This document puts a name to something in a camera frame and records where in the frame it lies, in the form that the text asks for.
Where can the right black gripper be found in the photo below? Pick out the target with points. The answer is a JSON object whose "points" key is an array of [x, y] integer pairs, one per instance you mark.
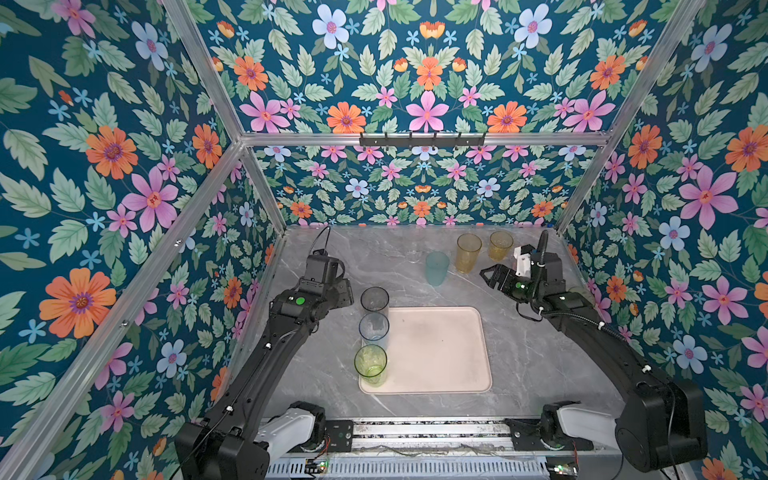
{"points": [[506, 279]]}

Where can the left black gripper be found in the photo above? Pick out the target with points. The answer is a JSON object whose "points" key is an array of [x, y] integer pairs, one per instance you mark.
{"points": [[346, 292]]}

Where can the grey smoky tumbler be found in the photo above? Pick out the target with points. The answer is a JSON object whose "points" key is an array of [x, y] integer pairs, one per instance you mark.
{"points": [[375, 299]]}

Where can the light blue tumbler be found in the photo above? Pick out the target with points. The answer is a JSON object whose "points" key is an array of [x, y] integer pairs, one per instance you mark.
{"points": [[374, 329]]}

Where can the tall green faceted tumbler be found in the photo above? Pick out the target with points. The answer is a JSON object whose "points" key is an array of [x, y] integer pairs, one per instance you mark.
{"points": [[370, 363]]}

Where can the beige plastic tray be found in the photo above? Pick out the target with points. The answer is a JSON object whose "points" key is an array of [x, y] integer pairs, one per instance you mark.
{"points": [[434, 350]]}

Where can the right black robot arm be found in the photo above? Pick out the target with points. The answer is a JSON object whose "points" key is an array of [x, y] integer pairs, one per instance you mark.
{"points": [[650, 395]]}

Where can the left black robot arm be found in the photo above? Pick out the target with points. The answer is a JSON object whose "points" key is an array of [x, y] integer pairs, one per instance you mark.
{"points": [[227, 443]]}

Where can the short yellow tumbler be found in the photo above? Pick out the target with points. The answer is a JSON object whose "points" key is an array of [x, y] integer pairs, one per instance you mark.
{"points": [[500, 243]]}

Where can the tall yellow tumbler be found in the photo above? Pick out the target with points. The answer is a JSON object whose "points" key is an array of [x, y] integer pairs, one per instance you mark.
{"points": [[469, 246]]}

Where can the clear glass tumbler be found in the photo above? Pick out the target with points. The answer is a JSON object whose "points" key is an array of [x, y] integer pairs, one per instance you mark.
{"points": [[413, 245]]}

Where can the teal dotted tumbler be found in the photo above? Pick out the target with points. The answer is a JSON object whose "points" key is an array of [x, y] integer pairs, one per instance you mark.
{"points": [[436, 268]]}

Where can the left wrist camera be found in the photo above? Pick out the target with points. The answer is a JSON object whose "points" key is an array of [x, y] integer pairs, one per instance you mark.
{"points": [[322, 268]]}

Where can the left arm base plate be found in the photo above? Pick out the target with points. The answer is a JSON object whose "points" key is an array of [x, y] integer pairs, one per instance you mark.
{"points": [[329, 436]]}

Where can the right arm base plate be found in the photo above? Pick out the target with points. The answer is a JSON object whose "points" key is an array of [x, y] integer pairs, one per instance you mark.
{"points": [[529, 434]]}

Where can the metal hook rail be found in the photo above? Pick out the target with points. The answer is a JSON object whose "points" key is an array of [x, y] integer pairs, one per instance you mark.
{"points": [[409, 140]]}

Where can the aluminium front rail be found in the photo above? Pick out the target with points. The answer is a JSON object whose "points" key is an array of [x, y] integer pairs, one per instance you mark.
{"points": [[420, 432]]}

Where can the white vented cable duct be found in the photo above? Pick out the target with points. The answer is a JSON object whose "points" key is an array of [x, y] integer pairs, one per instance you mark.
{"points": [[409, 468]]}

